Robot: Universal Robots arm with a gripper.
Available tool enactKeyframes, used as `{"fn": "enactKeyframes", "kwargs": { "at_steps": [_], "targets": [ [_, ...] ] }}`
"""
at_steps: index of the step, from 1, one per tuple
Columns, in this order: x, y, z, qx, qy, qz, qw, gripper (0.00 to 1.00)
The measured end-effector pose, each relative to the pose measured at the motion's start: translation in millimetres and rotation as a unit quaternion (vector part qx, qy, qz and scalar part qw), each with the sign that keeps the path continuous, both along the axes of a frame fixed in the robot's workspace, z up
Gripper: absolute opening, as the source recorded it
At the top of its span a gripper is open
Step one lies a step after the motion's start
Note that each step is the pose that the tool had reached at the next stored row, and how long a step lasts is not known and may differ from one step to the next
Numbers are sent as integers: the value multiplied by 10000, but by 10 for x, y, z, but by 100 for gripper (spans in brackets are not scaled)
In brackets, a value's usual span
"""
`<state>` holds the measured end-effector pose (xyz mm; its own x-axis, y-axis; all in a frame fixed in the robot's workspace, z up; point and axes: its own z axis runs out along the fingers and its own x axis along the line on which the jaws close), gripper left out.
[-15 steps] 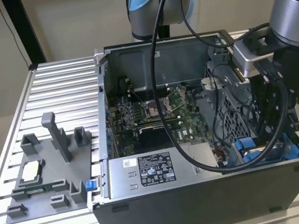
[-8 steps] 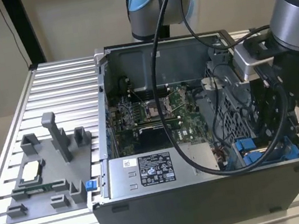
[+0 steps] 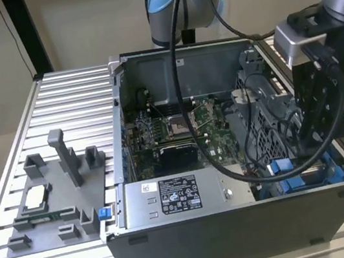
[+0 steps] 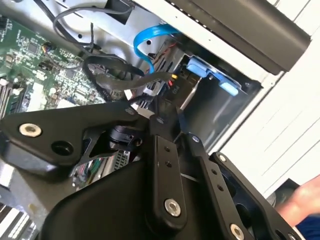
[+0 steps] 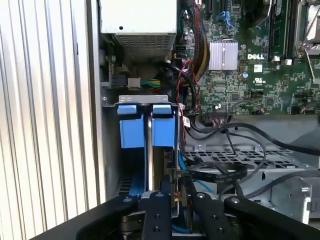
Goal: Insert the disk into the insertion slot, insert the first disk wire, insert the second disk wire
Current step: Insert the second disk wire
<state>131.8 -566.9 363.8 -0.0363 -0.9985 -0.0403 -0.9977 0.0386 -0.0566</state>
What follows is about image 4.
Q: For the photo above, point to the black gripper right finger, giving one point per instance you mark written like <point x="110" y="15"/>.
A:
<point x="215" y="180"/>

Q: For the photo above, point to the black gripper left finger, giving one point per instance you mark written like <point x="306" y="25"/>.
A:
<point x="50" y="130"/>

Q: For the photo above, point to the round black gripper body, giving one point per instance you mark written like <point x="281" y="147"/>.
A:
<point x="105" y="210"/>

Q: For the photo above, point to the hard disk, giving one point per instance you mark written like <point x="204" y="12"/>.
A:
<point x="197" y="67"/>

